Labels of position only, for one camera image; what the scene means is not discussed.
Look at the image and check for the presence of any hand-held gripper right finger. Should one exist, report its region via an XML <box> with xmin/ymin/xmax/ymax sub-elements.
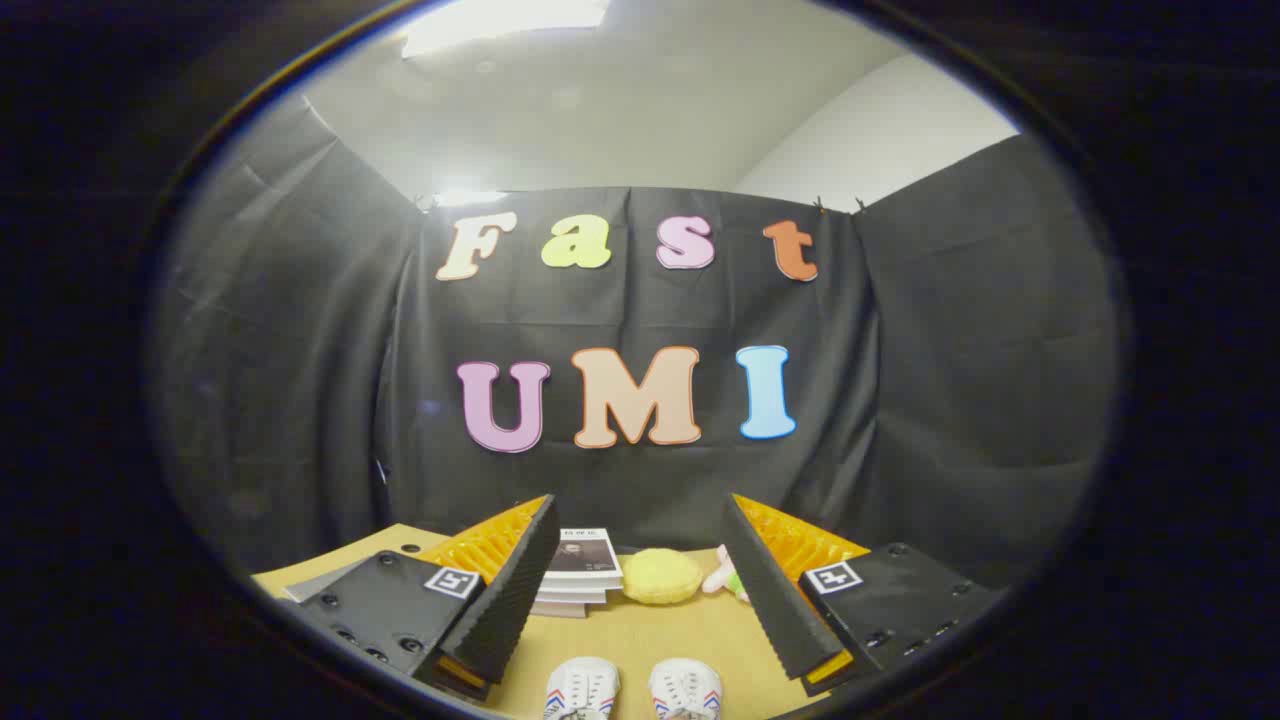
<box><xmin>722</xmin><ymin>493</ymin><xmax>1006</xmax><ymax>698</ymax></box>

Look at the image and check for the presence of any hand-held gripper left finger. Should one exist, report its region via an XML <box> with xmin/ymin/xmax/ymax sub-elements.
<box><xmin>290</xmin><ymin>493</ymin><xmax>561</xmax><ymax>701</ymax></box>

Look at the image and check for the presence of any white shoe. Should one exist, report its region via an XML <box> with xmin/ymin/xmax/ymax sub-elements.
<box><xmin>648</xmin><ymin>658</ymin><xmax>723</xmax><ymax>720</ymax></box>
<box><xmin>543</xmin><ymin>656</ymin><xmax>621</xmax><ymax>720</ymax></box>

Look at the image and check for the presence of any pink and green plush toy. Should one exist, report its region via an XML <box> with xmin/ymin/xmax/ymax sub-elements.
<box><xmin>702</xmin><ymin>545</ymin><xmax>749</xmax><ymax>603</ymax></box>

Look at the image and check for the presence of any white portrait cover book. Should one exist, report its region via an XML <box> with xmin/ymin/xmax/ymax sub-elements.
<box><xmin>543</xmin><ymin>527</ymin><xmax>624</xmax><ymax>593</ymax></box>

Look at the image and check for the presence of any yellow plush cushion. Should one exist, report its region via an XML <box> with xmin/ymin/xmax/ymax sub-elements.
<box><xmin>622</xmin><ymin>547</ymin><xmax>705</xmax><ymax>606</ymax></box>

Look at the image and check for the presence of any black backdrop cloth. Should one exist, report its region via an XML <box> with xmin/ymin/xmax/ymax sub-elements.
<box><xmin>150</xmin><ymin>95</ymin><xmax>1121</xmax><ymax>591</ymax></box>

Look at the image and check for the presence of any ceiling light panel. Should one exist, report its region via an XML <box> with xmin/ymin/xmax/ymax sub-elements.
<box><xmin>400</xmin><ymin>0</ymin><xmax>613</xmax><ymax>59</ymax></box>

